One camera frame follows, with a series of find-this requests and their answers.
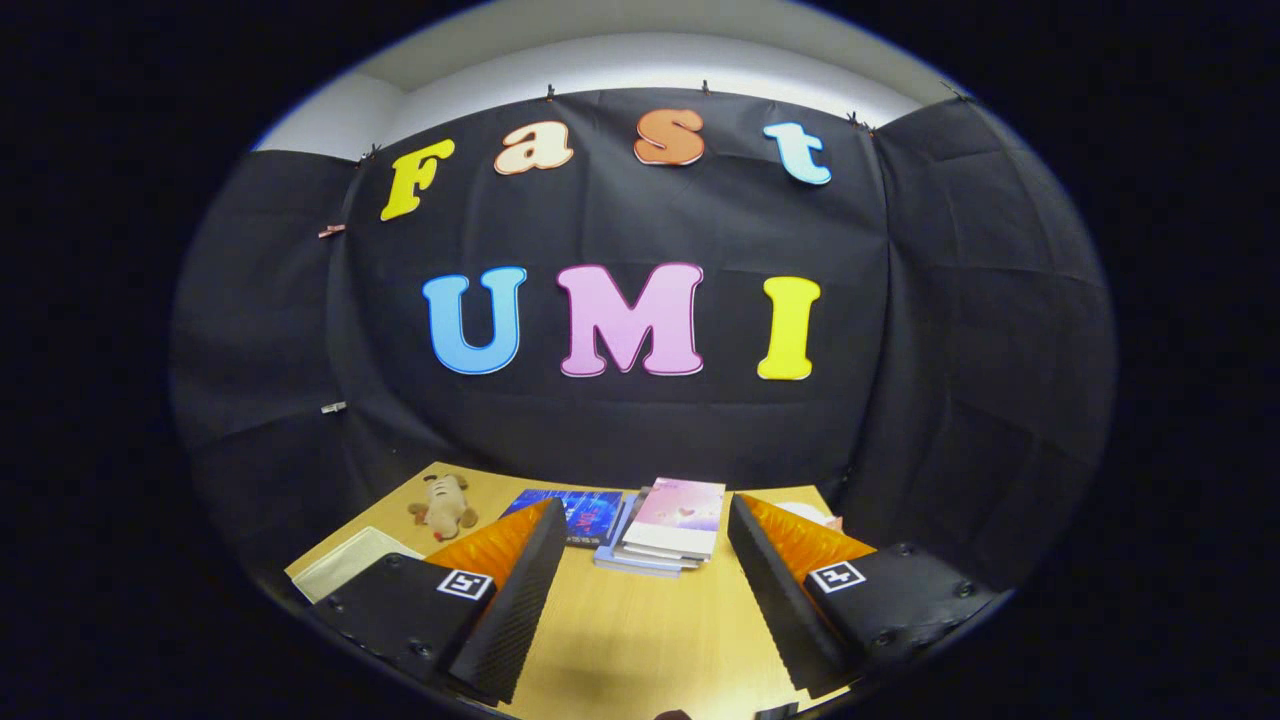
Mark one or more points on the white fabric storage box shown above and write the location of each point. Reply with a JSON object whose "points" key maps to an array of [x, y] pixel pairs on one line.
{"points": [[345, 565]]}

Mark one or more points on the beige plush dog toy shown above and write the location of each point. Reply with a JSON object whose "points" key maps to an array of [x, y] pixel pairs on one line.
{"points": [[445, 510]]}

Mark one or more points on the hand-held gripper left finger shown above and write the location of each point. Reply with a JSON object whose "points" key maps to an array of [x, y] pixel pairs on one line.
{"points": [[515, 600]]}

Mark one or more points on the blue cover book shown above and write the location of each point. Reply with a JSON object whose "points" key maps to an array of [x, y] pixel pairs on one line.
{"points": [[590, 515]]}

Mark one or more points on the pale blue book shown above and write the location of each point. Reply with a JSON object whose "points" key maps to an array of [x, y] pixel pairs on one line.
{"points": [[630, 565]]}

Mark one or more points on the pink cover book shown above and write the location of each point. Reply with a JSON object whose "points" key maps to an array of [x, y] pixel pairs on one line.
{"points": [[675, 510]]}

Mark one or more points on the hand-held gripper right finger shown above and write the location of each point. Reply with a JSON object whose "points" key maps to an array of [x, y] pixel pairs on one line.
{"points": [[775, 600]]}

